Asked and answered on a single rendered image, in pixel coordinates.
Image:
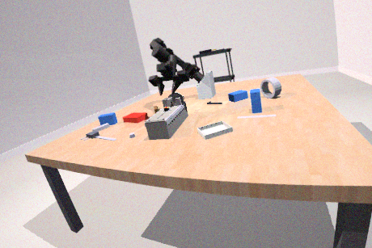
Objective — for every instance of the grey ring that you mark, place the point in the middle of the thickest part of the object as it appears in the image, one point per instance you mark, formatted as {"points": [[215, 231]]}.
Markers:
{"points": [[266, 91]]}

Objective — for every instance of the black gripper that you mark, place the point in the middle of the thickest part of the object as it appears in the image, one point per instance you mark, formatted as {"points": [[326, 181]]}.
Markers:
{"points": [[179, 78]]}

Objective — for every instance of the blue rectangular block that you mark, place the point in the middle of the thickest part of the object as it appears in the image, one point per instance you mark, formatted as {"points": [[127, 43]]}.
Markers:
{"points": [[238, 95], [256, 103], [108, 118]]}

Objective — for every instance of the red block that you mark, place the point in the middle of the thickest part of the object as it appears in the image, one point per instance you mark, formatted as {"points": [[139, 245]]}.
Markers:
{"points": [[135, 118]]}

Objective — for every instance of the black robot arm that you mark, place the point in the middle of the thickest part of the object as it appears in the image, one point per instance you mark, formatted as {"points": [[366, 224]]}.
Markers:
{"points": [[167, 57]]}

